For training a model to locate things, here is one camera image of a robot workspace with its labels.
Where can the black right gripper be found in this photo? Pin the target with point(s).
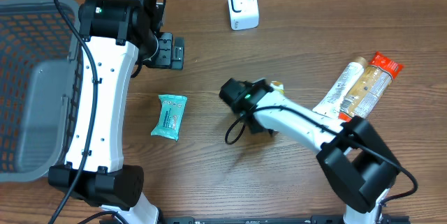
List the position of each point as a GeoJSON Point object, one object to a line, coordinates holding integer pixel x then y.
{"type": "Point", "coordinates": [258, 126]}

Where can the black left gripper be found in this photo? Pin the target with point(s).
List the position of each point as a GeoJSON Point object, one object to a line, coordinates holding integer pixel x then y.
{"type": "Point", "coordinates": [176, 54]}

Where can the green snack pouch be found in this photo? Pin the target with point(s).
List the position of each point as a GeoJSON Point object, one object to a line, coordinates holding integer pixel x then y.
{"type": "Point", "coordinates": [278, 86]}

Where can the teal wet wipes pack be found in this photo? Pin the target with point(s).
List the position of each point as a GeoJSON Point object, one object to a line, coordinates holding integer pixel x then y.
{"type": "Point", "coordinates": [172, 111]}

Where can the white tube gold cap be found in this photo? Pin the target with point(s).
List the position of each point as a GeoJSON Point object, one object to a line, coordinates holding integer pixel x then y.
{"type": "Point", "coordinates": [330, 105]}

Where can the orange spaghetti packet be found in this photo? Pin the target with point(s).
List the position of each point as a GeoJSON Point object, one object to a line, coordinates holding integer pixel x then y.
{"type": "Point", "coordinates": [369, 88]}

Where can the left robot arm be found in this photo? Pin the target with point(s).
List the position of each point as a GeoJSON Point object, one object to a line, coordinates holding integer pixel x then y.
{"type": "Point", "coordinates": [117, 38]}

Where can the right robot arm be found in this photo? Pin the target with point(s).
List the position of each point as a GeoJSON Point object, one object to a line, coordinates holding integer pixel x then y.
{"type": "Point", "coordinates": [357, 163]}

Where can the white barcode scanner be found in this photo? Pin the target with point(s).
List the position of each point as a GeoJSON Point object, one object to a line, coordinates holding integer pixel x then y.
{"type": "Point", "coordinates": [243, 14]}

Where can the grey plastic shopping basket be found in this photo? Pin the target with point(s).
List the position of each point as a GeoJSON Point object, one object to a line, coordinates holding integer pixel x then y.
{"type": "Point", "coordinates": [41, 78]}

